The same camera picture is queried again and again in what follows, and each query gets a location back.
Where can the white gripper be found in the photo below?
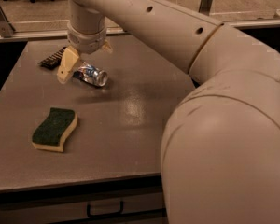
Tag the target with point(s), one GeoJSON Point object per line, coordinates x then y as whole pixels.
{"type": "Point", "coordinates": [86, 41]}

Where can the grey table drawer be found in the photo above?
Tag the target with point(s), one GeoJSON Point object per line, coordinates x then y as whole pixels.
{"type": "Point", "coordinates": [141, 206]}

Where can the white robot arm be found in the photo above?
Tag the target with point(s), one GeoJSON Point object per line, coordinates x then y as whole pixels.
{"type": "Point", "coordinates": [220, 151]}

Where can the left metal glass bracket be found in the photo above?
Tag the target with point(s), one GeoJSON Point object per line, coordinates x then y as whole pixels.
{"type": "Point", "coordinates": [6, 28]}

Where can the green yellow sponge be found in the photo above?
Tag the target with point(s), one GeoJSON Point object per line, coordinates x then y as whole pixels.
{"type": "Point", "coordinates": [52, 133]}

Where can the black drawer handle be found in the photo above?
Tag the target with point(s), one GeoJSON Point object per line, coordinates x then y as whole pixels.
{"type": "Point", "coordinates": [103, 209]}

